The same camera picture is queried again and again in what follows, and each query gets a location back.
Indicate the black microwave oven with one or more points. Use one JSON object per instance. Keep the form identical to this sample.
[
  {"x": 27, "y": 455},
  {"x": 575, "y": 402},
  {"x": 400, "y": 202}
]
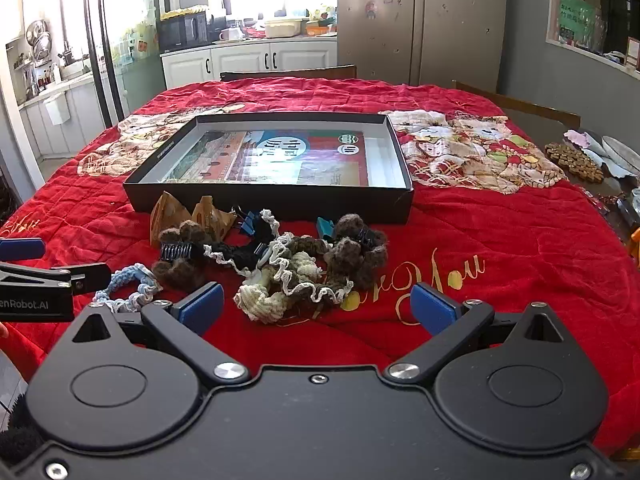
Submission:
[{"x": 181, "y": 32}]

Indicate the hanging steel bowls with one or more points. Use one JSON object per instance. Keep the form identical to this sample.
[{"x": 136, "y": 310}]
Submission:
[{"x": 39, "y": 37}]

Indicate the white wall bin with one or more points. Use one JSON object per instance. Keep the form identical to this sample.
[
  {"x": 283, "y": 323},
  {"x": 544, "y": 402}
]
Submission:
[{"x": 56, "y": 110}]

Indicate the black lace-trimmed scrunchie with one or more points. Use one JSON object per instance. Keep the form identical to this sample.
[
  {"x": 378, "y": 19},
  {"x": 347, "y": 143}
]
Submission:
[{"x": 235, "y": 256}]

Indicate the white plastic container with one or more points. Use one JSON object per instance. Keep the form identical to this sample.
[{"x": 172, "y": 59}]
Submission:
[{"x": 282, "y": 28}]

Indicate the white plate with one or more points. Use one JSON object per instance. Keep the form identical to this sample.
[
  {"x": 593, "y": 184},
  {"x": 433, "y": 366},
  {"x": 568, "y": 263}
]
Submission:
[{"x": 622, "y": 157}]

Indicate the brown snack packet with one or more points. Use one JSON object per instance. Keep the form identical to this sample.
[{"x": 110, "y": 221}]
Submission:
[
  {"x": 167, "y": 212},
  {"x": 212, "y": 217}
]

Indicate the dark fuzzy cloth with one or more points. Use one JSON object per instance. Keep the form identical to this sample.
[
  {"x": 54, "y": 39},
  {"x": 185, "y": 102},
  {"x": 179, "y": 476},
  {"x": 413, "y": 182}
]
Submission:
[{"x": 17, "y": 442}]

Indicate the cream knitted scrunchie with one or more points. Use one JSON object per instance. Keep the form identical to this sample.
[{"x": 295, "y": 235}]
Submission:
[{"x": 260, "y": 301}]

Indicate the black cardboard box tray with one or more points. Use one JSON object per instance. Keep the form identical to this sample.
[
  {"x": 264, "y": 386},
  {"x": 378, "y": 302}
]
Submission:
[{"x": 250, "y": 205}]

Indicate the brown fuzzy hair claw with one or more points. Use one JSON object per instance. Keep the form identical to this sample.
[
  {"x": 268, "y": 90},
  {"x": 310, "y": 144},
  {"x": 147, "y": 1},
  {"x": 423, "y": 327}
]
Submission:
[
  {"x": 177, "y": 265},
  {"x": 355, "y": 255}
]

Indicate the yellow lace cover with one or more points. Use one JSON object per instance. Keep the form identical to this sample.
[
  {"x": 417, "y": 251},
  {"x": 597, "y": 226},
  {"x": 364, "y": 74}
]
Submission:
[{"x": 186, "y": 11}]

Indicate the wooden bead mat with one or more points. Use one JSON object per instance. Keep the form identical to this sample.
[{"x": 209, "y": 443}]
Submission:
[{"x": 575, "y": 160}]

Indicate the orange bowl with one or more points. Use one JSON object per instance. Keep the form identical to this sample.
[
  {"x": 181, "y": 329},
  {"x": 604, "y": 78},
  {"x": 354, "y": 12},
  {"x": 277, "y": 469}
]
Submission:
[{"x": 320, "y": 30}]

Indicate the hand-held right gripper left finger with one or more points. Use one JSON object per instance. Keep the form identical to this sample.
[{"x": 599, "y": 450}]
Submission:
[{"x": 200, "y": 307}]

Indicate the pink scalloped dish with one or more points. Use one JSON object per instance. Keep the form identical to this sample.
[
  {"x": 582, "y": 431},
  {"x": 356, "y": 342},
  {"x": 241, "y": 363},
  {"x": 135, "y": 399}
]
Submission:
[{"x": 580, "y": 139}]

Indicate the clear drinking glasses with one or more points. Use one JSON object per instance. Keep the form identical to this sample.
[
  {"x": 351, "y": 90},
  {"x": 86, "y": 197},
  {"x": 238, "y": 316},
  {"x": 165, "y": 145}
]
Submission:
[{"x": 595, "y": 35}]

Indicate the brown wooden chair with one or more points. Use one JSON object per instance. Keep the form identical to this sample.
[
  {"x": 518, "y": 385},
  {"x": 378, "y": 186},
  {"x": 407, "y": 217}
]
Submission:
[{"x": 530, "y": 107}]

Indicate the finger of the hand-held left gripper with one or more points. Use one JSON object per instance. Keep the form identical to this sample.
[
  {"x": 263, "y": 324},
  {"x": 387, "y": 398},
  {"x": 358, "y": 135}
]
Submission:
[
  {"x": 20, "y": 249},
  {"x": 60, "y": 277}
]

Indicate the teal binder clip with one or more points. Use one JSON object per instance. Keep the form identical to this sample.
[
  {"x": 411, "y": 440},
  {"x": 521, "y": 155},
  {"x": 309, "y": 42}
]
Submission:
[{"x": 327, "y": 227}]

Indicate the light blue knitted scrunchie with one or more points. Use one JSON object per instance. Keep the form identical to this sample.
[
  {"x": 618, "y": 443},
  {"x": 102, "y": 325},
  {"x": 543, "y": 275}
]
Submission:
[{"x": 127, "y": 282}]

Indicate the blue binder clip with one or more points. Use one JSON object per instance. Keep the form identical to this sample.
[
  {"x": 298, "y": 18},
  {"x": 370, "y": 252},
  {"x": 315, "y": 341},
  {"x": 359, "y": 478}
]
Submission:
[{"x": 257, "y": 225}]

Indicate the red printed blanket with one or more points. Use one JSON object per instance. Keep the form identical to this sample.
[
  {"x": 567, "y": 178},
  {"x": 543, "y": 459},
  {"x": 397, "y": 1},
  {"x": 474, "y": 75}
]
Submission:
[{"x": 500, "y": 240}]

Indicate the steel double-door refrigerator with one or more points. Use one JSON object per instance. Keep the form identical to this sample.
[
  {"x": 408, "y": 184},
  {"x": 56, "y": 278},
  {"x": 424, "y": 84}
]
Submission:
[{"x": 425, "y": 20}]

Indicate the green wall poster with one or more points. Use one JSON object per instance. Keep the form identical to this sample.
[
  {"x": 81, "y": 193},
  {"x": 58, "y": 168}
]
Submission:
[{"x": 575, "y": 15}]

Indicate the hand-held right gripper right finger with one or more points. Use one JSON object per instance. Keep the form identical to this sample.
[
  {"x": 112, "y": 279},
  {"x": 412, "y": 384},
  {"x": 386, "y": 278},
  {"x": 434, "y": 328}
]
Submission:
[{"x": 432, "y": 310}]

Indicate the white kitchen cabinet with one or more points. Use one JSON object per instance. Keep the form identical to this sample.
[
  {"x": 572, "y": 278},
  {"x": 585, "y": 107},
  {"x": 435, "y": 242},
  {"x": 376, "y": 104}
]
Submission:
[{"x": 250, "y": 60}]

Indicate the white mug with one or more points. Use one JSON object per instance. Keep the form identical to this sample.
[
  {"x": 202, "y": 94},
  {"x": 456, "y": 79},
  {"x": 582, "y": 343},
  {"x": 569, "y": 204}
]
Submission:
[{"x": 229, "y": 34}]

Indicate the small picture frame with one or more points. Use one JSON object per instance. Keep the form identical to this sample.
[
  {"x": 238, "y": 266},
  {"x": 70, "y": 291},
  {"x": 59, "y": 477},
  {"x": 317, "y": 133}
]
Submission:
[{"x": 633, "y": 52}]

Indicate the cartoon fridge magnet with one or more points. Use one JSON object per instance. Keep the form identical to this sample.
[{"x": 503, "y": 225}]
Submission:
[{"x": 371, "y": 10}]

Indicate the olive lace-trimmed scrunchie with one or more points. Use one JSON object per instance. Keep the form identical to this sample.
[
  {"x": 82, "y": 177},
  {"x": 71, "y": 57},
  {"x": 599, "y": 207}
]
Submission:
[{"x": 300, "y": 246}]

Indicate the dark wooden chair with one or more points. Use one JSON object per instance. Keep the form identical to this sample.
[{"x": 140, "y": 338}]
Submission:
[{"x": 290, "y": 72}]

